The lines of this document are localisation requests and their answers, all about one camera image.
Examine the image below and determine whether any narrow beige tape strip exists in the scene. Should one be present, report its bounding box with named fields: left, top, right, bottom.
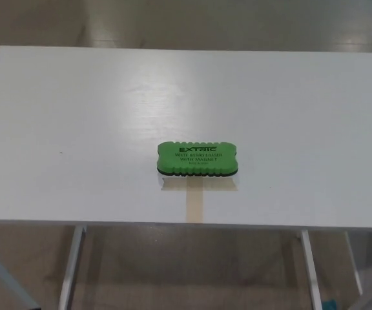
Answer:
left=185, top=180, right=203, bottom=223

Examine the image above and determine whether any green whiteboard eraser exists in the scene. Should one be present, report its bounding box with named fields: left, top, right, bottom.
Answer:
left=156, top=140, right=240, bottom=178

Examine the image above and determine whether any thin white table leg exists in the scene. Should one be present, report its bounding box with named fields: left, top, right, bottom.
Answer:
left=344, top=231, right=364, bottom=295

